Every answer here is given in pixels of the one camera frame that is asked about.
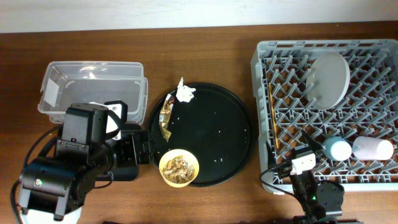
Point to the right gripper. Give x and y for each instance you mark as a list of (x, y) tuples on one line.
[(298, 154)]

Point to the brown gold snack wrapper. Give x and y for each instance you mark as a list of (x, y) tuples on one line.
[(165, 115)]

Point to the black rectangular tray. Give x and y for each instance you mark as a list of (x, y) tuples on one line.
[(123, 173)]

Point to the clear plastic bin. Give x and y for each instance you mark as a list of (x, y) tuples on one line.
[(68, 82)]

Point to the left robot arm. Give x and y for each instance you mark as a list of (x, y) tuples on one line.
[(94, 143)]

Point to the light blue cup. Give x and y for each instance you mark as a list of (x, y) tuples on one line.
[(337, 149)]

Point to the grey round plate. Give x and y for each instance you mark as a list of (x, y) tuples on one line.
[(330, 76)]

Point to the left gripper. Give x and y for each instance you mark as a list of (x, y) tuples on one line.
[(143, 146)]

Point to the yellow bowl with food scraps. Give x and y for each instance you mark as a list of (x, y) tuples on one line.
[(178, 167)]

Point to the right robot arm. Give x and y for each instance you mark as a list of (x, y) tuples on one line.
[(321, 200)]

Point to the black round tray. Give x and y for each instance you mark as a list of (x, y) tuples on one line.
[(215, 126)]

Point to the wooden chopstick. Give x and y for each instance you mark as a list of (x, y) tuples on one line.
[(276, 141)]

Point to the pink cup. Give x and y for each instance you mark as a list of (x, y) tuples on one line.
[(367, 148)]

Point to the white tissue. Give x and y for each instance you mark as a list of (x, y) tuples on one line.
[(184, 93)]

